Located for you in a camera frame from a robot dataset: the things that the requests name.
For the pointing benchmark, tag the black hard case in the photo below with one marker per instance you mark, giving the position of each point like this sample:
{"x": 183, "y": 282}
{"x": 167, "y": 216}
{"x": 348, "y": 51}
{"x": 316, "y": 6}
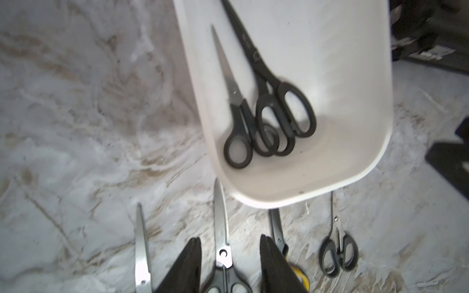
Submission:
{"x": 433, "y": 33}

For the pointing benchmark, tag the short black handled scissors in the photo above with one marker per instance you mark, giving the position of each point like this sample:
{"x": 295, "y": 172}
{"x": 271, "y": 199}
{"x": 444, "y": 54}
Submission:
{"x": 244, "y": 139}

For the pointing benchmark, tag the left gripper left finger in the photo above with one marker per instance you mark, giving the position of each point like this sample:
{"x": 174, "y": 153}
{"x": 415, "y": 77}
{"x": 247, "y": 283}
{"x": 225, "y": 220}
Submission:
{"x": 184, "y": 275}

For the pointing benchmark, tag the small black scissors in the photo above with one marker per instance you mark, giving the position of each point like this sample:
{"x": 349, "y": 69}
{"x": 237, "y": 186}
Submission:
{"x": 339, "y": 251}

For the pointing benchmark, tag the yellow black handled scissors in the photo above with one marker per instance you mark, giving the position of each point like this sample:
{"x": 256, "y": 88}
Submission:
{"x": 277, "y": 233}

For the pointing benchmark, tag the blue handled scissors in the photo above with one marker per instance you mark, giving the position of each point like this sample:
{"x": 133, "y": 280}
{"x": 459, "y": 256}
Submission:
{"x": 142, "y": 269}

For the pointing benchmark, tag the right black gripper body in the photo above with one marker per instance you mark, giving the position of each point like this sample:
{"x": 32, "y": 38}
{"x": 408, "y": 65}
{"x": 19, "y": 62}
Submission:
{"x": 448, "y": 159}

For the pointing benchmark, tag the white plastic storage box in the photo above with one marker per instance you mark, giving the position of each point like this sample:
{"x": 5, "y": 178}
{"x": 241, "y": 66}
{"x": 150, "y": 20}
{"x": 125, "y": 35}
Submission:
{"x": 336, "y": 52}

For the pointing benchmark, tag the all black scissors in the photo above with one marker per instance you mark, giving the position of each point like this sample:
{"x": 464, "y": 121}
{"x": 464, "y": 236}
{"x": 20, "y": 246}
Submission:
{"x": 272, "y": 92}

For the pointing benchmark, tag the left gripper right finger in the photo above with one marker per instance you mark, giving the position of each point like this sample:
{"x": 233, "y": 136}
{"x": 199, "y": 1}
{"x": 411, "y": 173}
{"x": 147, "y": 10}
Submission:
{"x": 277, "y": 275}

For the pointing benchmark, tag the black handled large scissors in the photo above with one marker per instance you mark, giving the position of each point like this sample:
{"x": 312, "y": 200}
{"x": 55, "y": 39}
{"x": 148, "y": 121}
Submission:
{"x": 224, "y": 276}

